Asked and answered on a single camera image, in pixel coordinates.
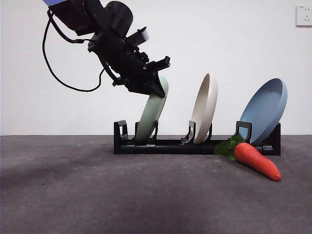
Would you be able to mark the blue round plate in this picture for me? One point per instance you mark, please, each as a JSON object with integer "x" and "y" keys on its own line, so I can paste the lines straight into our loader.
{"x": 264, "y": 109}

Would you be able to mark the orange toy carrot green leaves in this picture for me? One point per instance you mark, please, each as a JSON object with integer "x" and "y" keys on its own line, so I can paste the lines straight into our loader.
{"x": 256, "y": 161}

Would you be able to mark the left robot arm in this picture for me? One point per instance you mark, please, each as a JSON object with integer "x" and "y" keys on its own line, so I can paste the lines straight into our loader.
{"x": 114, "y": 56}

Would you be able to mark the light green round plate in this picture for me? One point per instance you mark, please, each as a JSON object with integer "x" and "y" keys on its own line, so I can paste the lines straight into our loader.
{"x": 151, "y": 114}

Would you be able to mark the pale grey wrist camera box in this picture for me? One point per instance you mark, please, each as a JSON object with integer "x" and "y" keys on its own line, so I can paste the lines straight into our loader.
{"x": 137, "y": 36}

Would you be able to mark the white wall socket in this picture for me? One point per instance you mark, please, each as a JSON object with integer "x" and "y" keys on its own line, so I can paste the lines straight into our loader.
{"x": 304, "y": 15}

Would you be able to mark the cream round plate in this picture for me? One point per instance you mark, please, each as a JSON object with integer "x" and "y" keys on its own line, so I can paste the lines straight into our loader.
{"x": 206, "y": 109}

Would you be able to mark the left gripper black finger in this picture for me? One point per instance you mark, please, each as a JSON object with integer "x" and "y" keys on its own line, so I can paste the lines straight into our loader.
{"x": 154, "y": 87}

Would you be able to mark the black plate rack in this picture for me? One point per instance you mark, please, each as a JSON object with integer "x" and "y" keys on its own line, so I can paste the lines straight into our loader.
{"x": 170, "y": 148}

